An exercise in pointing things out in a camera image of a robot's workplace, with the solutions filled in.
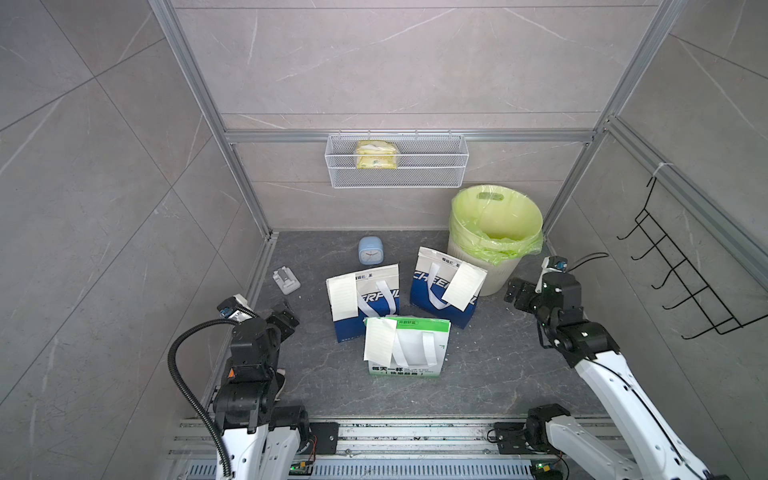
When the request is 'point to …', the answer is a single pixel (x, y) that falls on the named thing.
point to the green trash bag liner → (498, 224)
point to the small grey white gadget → (286, 280)
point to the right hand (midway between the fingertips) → (527, 284)
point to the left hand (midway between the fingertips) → (276, 304)
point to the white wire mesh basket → (426, 161)
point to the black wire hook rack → (720, 319)
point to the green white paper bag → (421, 349)
